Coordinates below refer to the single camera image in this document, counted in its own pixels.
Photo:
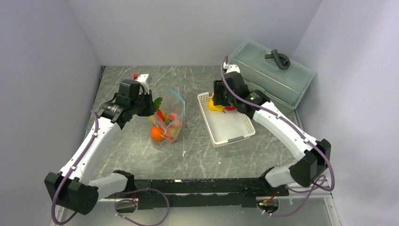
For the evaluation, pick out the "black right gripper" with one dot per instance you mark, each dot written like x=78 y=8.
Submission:
x=219 y=88

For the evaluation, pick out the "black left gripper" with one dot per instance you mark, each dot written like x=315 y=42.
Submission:
x=151 y=109

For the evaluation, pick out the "orange toy carrot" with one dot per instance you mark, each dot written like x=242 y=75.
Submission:
x=161 y=115

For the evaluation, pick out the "white perforated plastic basket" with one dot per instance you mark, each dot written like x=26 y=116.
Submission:
x=226 y=127

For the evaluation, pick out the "clear zip top bag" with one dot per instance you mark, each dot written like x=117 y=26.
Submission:
x=172 y=103

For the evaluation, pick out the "orange toy tangerine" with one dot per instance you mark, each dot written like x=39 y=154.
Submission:
x=157 y=134

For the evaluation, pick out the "pink toy peach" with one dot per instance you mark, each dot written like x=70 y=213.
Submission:
x=176 y=120

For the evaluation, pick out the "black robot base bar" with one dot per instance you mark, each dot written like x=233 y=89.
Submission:
x=199 y=192

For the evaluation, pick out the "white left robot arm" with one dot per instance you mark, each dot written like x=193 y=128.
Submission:
x=73 y=187

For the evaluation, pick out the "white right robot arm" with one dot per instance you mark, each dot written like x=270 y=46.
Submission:
x=310 y=154

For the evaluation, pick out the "red toy strawberry with leaves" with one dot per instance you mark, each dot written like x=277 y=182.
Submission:
x=230 y=108

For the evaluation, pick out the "green storage box clear lid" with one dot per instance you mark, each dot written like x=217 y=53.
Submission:
x=282 y=79

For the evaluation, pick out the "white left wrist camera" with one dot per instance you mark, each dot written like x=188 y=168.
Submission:
x=143 y=79

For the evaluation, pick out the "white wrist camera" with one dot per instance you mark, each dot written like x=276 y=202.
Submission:
x=143 y=79
x=229 y=68

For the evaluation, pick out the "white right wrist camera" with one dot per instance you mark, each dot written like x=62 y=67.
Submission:
x=229 y=68

